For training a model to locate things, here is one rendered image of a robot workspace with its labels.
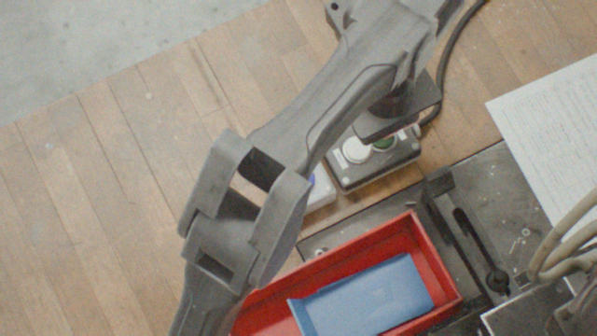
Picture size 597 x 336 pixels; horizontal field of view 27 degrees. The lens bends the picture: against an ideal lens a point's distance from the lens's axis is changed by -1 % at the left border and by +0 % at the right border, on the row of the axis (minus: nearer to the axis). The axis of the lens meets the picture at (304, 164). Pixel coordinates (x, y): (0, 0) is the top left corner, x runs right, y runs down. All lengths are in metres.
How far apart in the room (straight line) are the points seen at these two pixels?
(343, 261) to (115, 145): 0.31
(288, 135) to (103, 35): 1.55
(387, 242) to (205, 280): 0.38
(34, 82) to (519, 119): 1.31
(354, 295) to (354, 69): 0.38
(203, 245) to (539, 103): 0.57
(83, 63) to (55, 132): 1.05
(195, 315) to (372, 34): 0.31
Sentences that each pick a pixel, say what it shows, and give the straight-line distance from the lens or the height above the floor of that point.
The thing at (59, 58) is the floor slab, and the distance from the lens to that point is 2.60.
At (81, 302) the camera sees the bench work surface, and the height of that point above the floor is 0.90.
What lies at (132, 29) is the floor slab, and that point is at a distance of 2.60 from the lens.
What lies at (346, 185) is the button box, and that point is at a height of 0.93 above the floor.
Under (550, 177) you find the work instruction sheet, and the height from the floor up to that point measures 0.90.
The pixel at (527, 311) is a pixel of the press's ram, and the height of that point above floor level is 1.04.
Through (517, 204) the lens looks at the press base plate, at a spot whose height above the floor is 0.90.
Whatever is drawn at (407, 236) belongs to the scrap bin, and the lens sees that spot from 1.46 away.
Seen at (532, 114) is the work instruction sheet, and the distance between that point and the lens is 1.53.
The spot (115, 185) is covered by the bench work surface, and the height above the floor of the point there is 0.90.
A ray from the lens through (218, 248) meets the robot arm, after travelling 1.10.
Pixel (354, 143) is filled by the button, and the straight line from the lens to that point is 1.46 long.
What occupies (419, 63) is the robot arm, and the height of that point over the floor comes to 1.21.
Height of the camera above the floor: 2.30
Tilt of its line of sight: 70 degrees down
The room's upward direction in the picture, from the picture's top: 5 degrees counter-clockwise
